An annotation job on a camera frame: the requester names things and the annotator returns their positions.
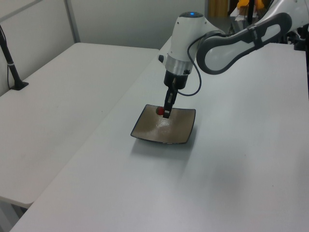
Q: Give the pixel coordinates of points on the black pole with base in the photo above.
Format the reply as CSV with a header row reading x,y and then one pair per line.
x,y
10,65

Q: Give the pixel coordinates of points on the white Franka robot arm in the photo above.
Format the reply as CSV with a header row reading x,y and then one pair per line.
x,y
190,36

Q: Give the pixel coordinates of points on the black upright stand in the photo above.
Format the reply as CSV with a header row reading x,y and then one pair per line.
x,y
251,12

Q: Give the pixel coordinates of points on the black equipment on table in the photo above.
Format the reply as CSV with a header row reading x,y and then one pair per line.
x,y
300,38

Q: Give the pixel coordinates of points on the red strawberry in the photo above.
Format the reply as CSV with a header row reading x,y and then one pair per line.
x,y
159,111

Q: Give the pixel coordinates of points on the grey metal partition post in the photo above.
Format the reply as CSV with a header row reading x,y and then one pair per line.
x,y
72,21

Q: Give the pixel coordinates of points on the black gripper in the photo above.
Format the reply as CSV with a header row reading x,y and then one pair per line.
x,y
179,81

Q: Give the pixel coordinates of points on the yellow object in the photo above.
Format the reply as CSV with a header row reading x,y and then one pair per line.
x,y
242,3

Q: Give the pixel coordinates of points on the square brown ceramic plate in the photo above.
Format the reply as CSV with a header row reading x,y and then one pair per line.
x,y
166,126

